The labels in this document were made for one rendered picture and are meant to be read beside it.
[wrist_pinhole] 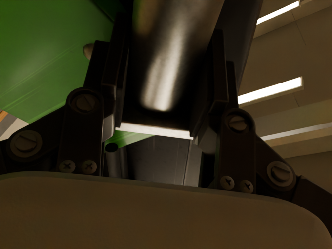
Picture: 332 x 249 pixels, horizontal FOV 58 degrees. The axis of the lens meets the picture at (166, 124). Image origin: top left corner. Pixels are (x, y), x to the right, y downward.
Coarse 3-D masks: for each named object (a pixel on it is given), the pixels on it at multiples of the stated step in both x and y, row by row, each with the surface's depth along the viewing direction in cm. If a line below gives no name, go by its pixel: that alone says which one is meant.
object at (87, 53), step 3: (87, 45) 15; (90, 45) 15; (93, 45) 15; (84, 48) 15; (87, 48) 15; (90, 48) 15; (84, 51) 15; (87, 51) 15; (90, 51) 15; (84, 54) 15; (87, 54) 15; (90, 54) 15; (87, 57) 15; (90, 57) 15
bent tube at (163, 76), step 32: (160, 0) 9; (192, 0) 9; (224, 0) 10; (160, 32) 10; (192, 32) 10; (128, 64) 13; (160, 64) 11; (192, 64) 11; (128, 96) 14; (160, 96) 12; (128, 128) 13; (160, 128) 13
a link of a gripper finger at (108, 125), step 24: (120, 24) 12; (96, 48) 12; (120, 48) 11; (96, 72) 11; (120, 72) 10; (120, 96) 11; (48, 120) 10; (120, 120) 12; (24, 144) 9; (48, 144) 9
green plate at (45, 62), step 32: (0, 0) 13; (32, 0) 13; (64, 0) 13; (96, 0) 13; (0, 32) 14; (32, 32) 14; (64, 32) 14; (96, 32) 14; (0, 64) 16; (32, 64) 16; (64, 64) 16; (0, 96) 19; (32, 96) 19; (64, 96) 18
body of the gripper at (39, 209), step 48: (0, 192) 7; (48, 192) 7; (96, 192) 8; (144, 192) 8; (192, 192) 8; (240, 192) 9; (0, 240) 6; (48, 240) 7; (96, 240) 7; (144, 240) 7; (192, 240) 7; (240, 240) 7; (288, 240) 8
